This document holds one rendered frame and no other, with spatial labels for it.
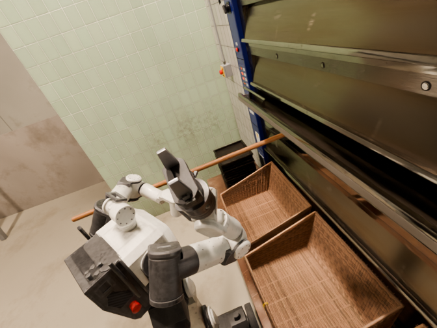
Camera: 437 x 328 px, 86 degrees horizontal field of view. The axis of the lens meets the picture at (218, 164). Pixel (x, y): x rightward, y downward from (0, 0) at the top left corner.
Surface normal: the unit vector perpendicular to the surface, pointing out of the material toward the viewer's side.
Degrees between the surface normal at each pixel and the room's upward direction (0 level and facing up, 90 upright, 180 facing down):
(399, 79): 90
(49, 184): 90
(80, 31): 90
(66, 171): 90
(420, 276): 70
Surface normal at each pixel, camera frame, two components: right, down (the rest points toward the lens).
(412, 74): -0.93, 0.36
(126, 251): -0.28, -0.80
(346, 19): -0.97, 0.07
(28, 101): 0.22, 0.49
